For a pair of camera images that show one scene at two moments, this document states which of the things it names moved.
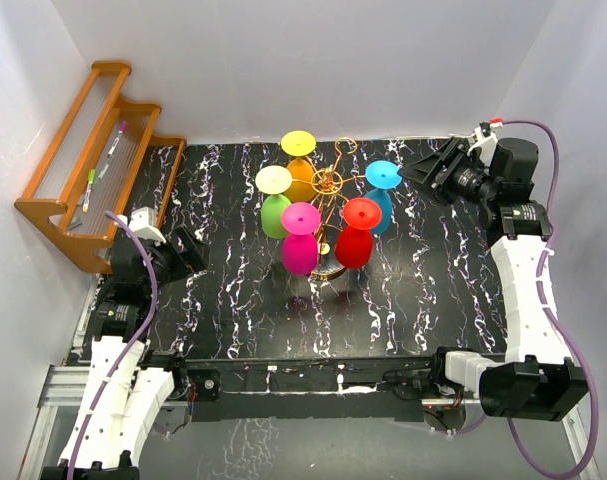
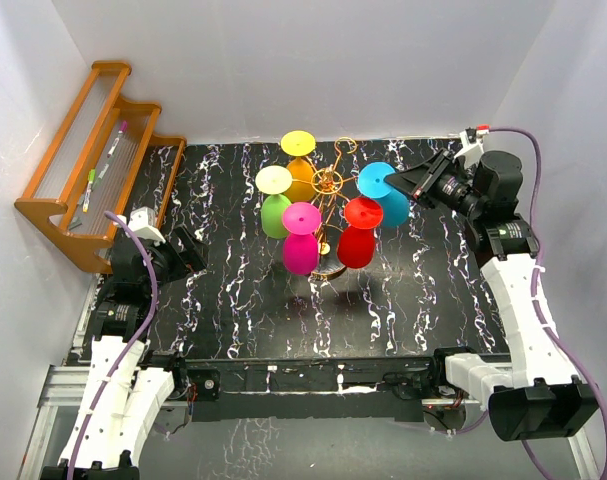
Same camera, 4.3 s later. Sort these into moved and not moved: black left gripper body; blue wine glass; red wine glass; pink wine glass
Moved: blue wine glass
Not moved: red wine glass; black left gripper body; pink wine glass
